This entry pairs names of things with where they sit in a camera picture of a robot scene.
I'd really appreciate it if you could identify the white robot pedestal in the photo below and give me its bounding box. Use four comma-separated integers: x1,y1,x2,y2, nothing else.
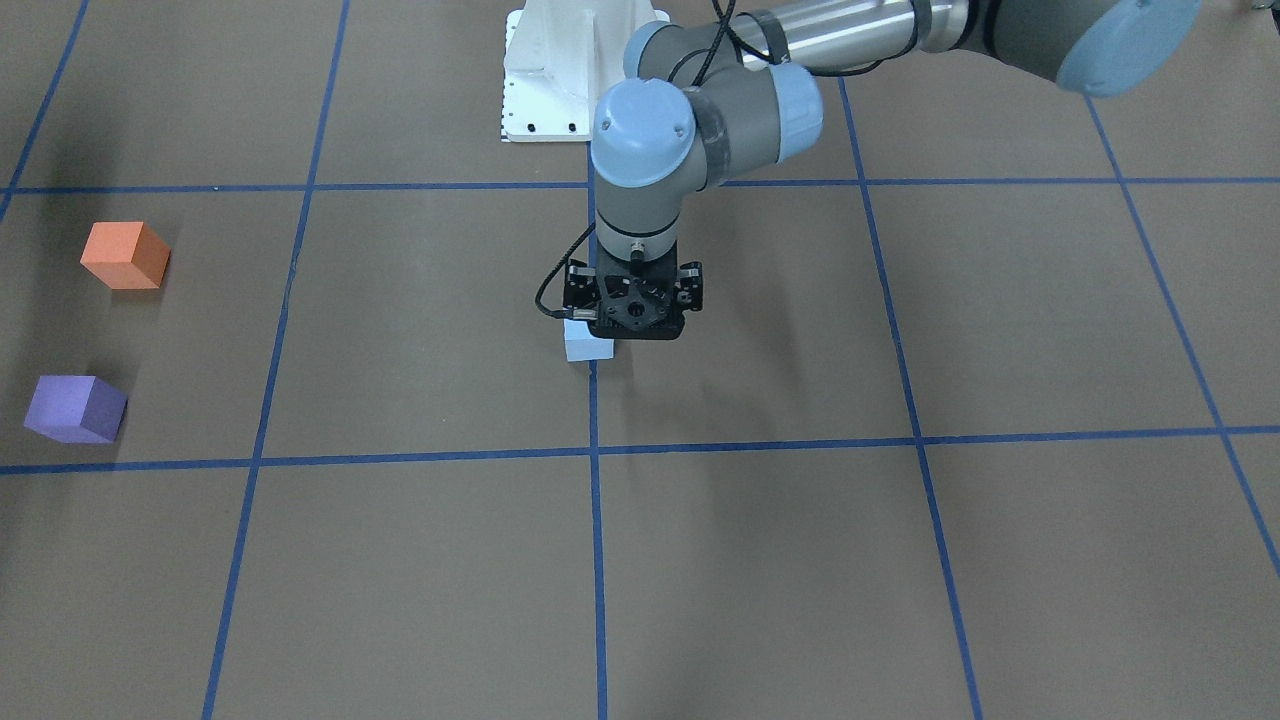
500,1,669,143

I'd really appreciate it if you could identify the brown paper table cover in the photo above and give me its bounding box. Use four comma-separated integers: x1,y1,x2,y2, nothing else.
3,1,1277,719

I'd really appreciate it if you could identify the orange foam block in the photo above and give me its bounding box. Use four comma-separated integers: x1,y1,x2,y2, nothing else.
79,222,172,291

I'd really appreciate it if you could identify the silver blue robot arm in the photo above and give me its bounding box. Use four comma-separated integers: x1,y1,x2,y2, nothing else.
544,1,1201,340

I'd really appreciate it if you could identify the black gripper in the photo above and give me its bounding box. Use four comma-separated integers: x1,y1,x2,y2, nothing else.
588,240,689,340

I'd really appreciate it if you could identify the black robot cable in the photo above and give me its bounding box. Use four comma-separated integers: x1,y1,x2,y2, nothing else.
534,0,781,322

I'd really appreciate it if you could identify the purple foam block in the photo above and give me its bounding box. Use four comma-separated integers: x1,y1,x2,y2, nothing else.
24,375,128,445

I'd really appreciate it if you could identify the light blue foam block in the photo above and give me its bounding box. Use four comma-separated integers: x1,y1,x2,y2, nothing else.
563,319,614,363

